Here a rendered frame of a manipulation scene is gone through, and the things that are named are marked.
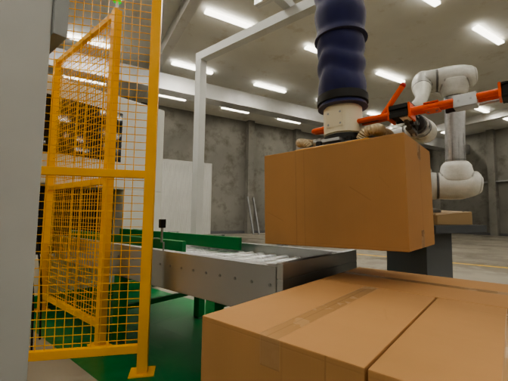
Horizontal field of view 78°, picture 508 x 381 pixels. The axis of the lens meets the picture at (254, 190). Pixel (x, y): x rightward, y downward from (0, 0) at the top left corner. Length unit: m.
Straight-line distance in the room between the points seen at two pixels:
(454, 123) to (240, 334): 1.71
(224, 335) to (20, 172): 0.95
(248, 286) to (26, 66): 1.17
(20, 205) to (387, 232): 1.29
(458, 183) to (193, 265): 1.47
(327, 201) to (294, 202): 0.15
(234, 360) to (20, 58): 1.24
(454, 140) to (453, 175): 0.20
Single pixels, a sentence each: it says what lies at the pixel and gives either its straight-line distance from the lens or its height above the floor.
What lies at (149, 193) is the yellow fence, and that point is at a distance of 1.68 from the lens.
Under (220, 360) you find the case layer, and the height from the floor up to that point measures 0.46.
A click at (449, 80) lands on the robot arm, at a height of 1.55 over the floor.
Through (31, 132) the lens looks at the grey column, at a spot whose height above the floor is 1.08.
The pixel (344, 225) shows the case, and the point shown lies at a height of 0.75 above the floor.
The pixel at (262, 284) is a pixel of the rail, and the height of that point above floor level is 0.52.
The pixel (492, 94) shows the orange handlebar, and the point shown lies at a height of 1.20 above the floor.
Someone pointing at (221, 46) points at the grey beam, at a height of 3.13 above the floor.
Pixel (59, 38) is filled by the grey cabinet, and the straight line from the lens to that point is 1.57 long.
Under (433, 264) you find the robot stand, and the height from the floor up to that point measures 0.53.
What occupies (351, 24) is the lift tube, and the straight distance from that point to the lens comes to 1.57.
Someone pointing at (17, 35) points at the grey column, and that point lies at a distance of 1.51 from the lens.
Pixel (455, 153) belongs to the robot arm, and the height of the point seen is 1.14.
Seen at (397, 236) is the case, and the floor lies 0.72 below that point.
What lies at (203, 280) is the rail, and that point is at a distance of 1.49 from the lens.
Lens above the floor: 0.79
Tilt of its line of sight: 5 degrees up
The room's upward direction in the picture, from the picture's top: 1 degrees clockwise
